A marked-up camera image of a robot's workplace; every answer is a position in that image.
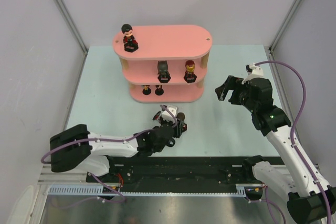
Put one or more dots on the brown-haired archer figurine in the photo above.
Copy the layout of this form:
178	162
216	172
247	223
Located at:
181	117

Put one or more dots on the black-haired red dress figurine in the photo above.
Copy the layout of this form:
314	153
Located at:
159	90

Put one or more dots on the teal-haired princess figurine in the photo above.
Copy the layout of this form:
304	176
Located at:
146	90

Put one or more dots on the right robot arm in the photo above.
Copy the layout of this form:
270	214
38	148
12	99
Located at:
308	195

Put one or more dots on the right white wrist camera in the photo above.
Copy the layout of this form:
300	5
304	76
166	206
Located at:
253	71

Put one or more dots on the white slotted cable duct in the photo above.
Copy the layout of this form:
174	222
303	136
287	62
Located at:
237	190

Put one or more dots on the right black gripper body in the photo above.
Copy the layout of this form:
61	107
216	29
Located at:
234	93

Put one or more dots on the aluminium frame rail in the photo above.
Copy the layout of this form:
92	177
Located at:
72	177

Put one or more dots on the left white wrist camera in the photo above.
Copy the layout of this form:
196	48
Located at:
168	113

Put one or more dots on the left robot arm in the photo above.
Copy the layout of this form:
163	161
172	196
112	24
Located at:
77	148

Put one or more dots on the grey masked bat figurine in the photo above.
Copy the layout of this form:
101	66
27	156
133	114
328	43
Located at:
163	73

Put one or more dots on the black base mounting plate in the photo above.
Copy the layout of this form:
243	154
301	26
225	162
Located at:
183	174

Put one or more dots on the red gold armor figurine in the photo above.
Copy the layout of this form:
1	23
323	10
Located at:
190	76

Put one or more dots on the dark-haired red-suit figurine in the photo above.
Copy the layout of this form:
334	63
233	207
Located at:
129	41

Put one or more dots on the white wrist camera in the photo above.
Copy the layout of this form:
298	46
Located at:
253	71
168	113

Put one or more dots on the red spider hero figurine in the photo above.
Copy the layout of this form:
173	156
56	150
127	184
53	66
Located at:
158	116

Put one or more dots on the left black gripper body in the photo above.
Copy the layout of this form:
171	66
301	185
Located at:
179	127

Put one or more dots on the pink three-tier shelf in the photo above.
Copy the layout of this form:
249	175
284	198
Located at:
172	43

